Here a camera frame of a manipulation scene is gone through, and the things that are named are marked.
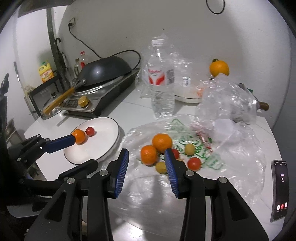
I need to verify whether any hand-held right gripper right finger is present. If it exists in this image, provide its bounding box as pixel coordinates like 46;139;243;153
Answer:
164;148;270;241

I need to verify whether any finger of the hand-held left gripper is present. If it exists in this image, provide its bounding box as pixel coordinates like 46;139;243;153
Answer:
8;135;76;163
20;159;99;186

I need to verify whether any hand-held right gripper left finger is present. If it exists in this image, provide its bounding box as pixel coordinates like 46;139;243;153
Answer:
24;148;129;241

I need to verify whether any yellow-green plum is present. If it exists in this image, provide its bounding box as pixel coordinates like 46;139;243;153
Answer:
155;161;168;174
184;143;195;156

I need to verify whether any green printed plastic bag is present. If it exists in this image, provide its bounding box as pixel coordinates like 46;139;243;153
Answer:
109;117;266;232

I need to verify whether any large orange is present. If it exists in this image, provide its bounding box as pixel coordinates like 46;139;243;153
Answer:
152;133;173;153

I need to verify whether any white plate with black rim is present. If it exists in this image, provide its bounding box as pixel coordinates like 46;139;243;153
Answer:
63;117;120;165

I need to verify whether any glass pot lid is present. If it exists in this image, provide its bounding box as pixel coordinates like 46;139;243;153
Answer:
42;91;70;120

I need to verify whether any steel container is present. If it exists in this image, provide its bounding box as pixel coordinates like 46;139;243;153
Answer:
6;119;23;145

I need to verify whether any black metal rack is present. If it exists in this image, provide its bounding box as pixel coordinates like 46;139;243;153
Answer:
29;75;64;116

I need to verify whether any yellow oil bottle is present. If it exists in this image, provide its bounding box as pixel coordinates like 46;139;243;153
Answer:
38;61;55;83

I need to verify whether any silver induction cooker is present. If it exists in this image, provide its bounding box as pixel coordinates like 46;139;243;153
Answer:
55;68;142;116

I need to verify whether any white dish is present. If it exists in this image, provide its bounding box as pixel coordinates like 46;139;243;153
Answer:
173;90;204;103

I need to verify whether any clear plastic water bottle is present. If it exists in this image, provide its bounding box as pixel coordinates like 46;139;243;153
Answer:
147;39;175;118

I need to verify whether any small glass bottle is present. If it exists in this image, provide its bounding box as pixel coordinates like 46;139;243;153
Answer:
73;59;81;77

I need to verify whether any red-capped clear bottle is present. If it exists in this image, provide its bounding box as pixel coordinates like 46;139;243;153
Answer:
79;51;89;69

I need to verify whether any crumpled clear plastic bag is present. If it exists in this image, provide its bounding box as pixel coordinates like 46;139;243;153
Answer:
194;75;259;144

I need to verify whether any dark vertical pipe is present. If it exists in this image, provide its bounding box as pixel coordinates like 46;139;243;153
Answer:
46;8;63;79

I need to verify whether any black smartphone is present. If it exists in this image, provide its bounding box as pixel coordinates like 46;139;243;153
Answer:
270;159;290;223

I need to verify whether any thin clear plastic bag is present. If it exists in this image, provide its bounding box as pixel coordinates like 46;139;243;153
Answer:
136;34;206;100

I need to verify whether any orange with stem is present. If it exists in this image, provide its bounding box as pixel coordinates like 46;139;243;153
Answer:
209;58;230;77

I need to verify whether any dark wok with wooden handle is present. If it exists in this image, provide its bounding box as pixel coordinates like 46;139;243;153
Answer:
42;56;133;115

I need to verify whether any black hooked umbrella handle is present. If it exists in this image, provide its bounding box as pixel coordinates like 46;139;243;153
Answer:
55;37;70;70

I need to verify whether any black power cable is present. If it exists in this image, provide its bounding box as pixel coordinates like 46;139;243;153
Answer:
68;23;142;70

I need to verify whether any black cable loop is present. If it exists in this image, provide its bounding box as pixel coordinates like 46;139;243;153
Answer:
206;0;225;15

